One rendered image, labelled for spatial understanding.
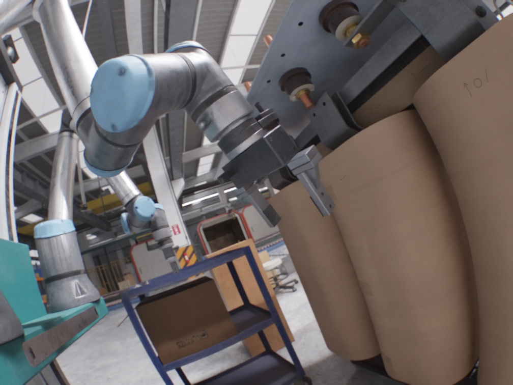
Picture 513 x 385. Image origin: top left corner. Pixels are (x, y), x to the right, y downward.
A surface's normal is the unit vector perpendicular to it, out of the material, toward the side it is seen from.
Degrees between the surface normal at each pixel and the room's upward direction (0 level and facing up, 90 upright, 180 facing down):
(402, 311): 90
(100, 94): 114
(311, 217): 90
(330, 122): 90
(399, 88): 90
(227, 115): 110
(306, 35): 180
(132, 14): 180
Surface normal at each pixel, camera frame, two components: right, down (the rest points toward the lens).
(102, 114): -0.33, 0.44
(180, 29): 0.38, 0.91
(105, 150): -0.04, 0.81
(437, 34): -0.88, 0.29
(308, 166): -0.57, 0.57
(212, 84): 0.33, -0.03
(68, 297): 0.48, -0.67
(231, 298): 0.30, -0.29
